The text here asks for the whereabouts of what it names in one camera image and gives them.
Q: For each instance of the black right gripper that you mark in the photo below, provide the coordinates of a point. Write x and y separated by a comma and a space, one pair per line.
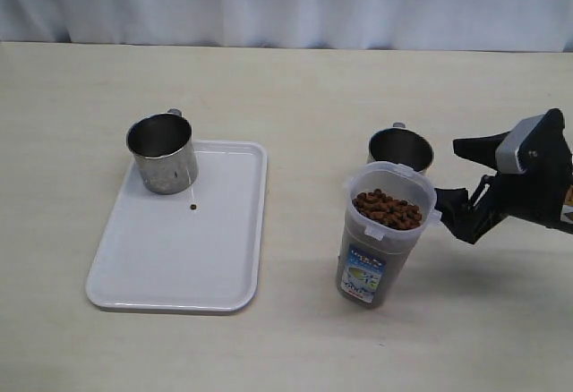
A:
533, 175

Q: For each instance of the steel mug with pellets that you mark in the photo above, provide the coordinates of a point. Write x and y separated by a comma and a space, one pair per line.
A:
161, 145

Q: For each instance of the clear plastic container with label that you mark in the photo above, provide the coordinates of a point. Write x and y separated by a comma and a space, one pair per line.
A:
388, 207

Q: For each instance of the white curtain backdrop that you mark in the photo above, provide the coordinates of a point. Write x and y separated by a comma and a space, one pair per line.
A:
488, 25

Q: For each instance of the white plastic tray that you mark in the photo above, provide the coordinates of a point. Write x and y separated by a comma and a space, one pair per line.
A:
156, 254

